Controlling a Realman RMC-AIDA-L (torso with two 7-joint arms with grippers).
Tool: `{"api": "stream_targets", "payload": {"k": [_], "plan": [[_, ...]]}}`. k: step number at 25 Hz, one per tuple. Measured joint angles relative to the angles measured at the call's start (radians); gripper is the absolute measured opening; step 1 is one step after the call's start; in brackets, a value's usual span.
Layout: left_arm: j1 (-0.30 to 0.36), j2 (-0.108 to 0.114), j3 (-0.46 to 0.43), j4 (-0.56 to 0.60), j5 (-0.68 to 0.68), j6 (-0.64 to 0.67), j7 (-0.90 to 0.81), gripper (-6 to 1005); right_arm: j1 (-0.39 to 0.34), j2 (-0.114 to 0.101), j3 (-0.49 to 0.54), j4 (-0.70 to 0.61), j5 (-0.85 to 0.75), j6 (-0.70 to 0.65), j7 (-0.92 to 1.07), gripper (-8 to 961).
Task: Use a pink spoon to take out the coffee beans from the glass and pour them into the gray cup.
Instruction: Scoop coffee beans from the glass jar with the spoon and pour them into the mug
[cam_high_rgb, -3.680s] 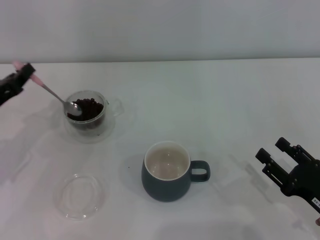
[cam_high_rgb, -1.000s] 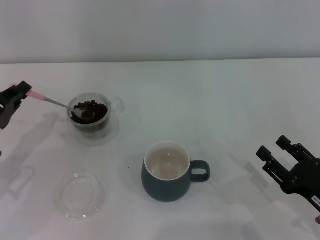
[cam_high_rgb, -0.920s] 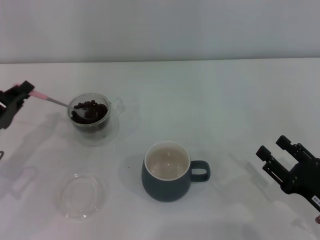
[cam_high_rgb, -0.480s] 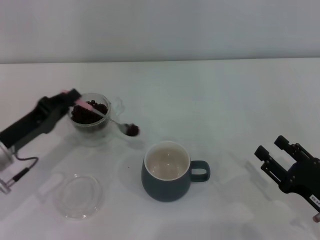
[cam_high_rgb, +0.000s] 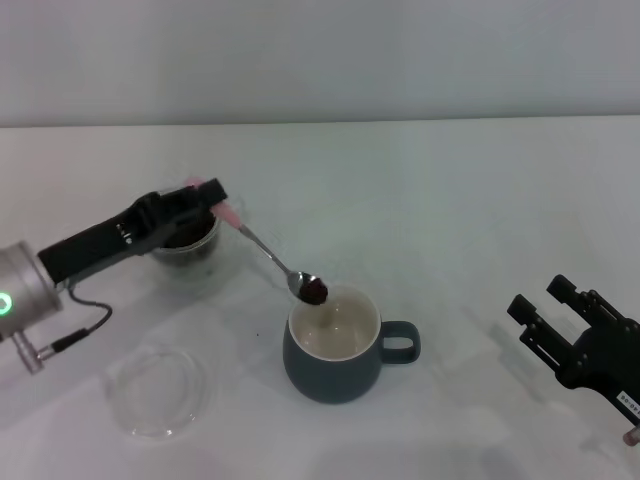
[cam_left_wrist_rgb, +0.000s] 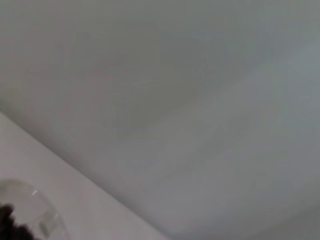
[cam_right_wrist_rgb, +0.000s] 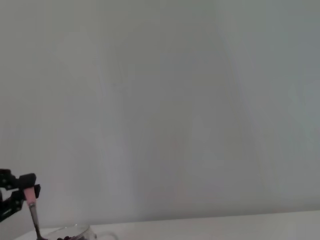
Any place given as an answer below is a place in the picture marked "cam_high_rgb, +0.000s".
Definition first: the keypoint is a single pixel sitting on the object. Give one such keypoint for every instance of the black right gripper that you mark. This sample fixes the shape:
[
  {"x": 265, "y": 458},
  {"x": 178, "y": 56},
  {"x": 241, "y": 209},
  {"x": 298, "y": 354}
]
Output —
[{"x": 607, "y": 355}]

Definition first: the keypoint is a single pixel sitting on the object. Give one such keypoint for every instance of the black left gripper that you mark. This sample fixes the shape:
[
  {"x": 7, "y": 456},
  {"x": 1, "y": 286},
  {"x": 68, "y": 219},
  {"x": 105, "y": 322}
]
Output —
[{"x": 100, "y": 240}]

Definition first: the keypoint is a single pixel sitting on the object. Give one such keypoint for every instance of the dark teal ceramic mug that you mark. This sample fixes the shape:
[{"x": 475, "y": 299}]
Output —
[{"x": 325, "y": 377}]

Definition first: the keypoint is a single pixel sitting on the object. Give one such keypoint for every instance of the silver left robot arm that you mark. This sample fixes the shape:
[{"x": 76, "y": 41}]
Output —
[{"x": 27, "y": 300}]

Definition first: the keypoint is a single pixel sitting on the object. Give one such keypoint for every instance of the coffee beans pile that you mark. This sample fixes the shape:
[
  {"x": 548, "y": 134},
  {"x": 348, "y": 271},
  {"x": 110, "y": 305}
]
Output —
[{"x": 195, "y": 235}]

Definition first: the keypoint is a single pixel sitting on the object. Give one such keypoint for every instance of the clear glass cup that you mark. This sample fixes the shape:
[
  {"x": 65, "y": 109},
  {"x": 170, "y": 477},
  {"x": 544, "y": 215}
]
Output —
[{"x": 227, "y": 245}]

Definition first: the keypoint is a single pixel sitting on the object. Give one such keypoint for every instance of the glass saucer under cup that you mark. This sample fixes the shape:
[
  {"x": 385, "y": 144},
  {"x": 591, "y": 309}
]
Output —
[{"x": 225, "y": 272}]

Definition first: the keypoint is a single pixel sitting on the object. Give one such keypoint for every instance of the small clear glass dish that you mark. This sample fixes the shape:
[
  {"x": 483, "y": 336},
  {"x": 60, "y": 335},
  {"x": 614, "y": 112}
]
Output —
[{"x": 150, "y": 420}]

